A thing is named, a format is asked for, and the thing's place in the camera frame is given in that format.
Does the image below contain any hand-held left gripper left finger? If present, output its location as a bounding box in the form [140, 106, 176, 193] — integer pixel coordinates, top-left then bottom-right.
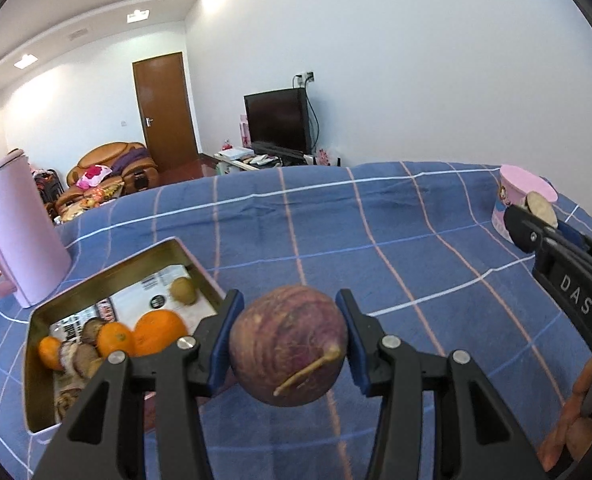
[33, 289, 245, 480]

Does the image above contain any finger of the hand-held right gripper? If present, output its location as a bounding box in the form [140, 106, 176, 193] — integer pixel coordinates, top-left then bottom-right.
[504, 205, 556, 256]
[558, 221, 592, 267]

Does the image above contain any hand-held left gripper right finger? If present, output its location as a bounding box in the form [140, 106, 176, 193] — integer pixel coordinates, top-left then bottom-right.
[335, 288, 549, 480]

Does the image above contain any halved dark fruit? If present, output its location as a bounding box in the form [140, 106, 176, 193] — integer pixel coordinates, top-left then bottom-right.
[524, 192, 559, 231]

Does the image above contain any pink printed cup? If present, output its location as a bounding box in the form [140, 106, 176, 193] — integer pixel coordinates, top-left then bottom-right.
[490, 164, 559, 243]

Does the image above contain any orange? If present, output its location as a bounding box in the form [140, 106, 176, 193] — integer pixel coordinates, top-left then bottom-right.
[37, 336, 64, 372]
[96, 322, 136, 359]
[133, 310, 189, 357]

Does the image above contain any small tan round fruit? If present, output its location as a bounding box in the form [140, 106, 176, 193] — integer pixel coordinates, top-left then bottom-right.
[169, 276, 197, 306]

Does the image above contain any purple round fruit with stem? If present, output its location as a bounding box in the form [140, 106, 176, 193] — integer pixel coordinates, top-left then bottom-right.
[228, 284, 349, 407]

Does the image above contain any pink tin box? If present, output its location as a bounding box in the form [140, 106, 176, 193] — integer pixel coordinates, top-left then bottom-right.
[24, 238, 227, 434]

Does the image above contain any person's right hand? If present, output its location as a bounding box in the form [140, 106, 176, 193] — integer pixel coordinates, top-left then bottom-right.
[536, 358, 592, 471]

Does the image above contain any printed paper lining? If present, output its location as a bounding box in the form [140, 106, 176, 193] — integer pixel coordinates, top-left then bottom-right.
[50, 265, 221, 426]

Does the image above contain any blue plaid tablecloth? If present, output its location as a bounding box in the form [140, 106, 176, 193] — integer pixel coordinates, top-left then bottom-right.
[0, 161, 592, 480]

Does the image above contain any white television stand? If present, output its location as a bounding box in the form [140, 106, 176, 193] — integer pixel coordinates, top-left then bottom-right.
[213, 152, 347, 176]

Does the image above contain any cluttered coffee table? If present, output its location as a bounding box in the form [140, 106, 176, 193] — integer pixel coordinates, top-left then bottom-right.
[56, 185, 124, 223]

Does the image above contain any purple blanket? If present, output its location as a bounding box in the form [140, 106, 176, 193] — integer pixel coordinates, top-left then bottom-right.
[111, 147, 149, 173]

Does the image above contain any pink floral cushion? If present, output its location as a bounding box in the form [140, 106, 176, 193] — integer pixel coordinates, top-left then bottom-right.
[78, 164, 112, 188]

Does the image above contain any brown leather armchair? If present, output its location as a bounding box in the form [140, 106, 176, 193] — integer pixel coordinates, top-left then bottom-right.
[66, 141, 161, 201]

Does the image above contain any pink electric kettle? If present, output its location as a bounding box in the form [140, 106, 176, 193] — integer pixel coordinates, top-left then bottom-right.
[0, 148, 73, 309]

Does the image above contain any black television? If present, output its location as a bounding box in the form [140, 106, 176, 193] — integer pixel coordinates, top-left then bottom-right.
[244, 87, 313, 157]

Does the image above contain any dark suitcase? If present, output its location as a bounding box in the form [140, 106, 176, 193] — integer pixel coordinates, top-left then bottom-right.
[33, 169, 64, 216]

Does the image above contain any brown wooden door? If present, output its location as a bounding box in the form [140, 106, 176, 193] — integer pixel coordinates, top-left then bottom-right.
[132, 51, 199, 171]

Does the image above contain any black power cable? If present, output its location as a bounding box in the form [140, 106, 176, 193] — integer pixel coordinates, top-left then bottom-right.
[306, 85, 321, 153]

